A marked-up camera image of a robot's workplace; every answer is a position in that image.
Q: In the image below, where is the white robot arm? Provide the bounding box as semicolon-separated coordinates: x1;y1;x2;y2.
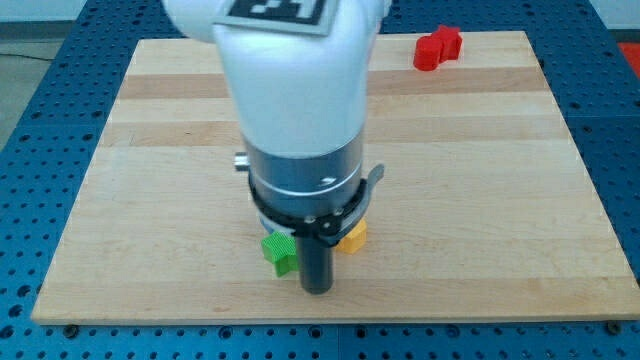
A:
162;0;391;217

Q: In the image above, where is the yellow block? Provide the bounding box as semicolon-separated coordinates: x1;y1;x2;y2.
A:
335;219;368;254

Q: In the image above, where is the green star block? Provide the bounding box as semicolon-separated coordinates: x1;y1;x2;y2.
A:
261;232;298;277

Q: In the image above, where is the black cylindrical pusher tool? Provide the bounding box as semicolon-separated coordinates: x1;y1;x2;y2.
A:
296;237;333;295

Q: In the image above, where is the black white fiducial marker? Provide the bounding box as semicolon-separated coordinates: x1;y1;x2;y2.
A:
213;0;338;36

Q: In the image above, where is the wooden board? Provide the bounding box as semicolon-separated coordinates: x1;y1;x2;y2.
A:
30;30;640;326

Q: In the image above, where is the red cylinder block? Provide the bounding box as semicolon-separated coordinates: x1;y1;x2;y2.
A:
413;35;443;71

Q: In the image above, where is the red star block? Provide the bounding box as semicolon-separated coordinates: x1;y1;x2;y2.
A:
431;25;463;63

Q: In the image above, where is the black clamp ring with lever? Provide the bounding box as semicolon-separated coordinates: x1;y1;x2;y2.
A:
248;163;386;249

